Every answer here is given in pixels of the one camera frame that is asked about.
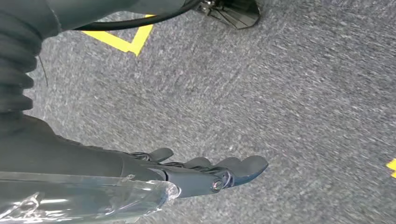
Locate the black robot right foot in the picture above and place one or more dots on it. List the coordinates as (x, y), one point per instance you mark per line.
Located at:
(235, 15)

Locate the yellow floor tape square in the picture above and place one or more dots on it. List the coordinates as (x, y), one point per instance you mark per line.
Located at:
(392, 167)
(136, 46)

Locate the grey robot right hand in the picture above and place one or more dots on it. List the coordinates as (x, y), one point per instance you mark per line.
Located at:
(62, 160)

